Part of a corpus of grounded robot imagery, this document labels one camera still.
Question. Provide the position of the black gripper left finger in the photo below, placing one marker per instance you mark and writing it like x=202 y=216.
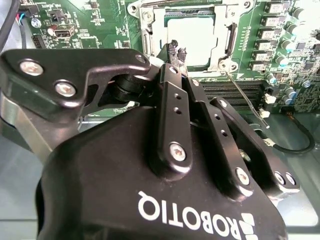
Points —
x=62 y=65

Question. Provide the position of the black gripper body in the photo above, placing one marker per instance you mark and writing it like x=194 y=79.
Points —
x=100 y=187

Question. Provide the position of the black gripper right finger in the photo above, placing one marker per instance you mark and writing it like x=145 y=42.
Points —
x=225 y=155

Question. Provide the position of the metal locking lever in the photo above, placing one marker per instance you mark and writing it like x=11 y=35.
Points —
x=247 y=100

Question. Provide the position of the silver green CPU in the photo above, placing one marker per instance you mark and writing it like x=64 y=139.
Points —
x=195 y=35

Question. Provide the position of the metal socket cover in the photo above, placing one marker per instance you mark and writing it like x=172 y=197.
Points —
x=221 y=15

